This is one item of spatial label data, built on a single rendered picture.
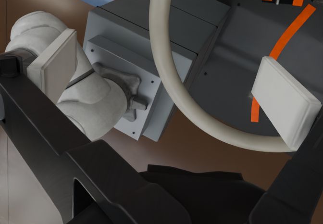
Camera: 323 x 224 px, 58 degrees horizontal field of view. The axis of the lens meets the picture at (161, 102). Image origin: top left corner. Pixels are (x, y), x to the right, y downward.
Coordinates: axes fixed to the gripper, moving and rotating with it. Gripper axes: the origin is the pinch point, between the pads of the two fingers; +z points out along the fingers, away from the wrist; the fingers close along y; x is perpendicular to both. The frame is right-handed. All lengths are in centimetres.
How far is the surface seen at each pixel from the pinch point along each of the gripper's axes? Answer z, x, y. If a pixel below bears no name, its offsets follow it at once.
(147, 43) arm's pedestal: 77, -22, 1
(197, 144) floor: 154, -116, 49
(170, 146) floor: 162, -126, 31
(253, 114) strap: 137, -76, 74
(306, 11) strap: 129, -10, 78
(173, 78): 24.6, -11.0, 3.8
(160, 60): 24.5, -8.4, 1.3
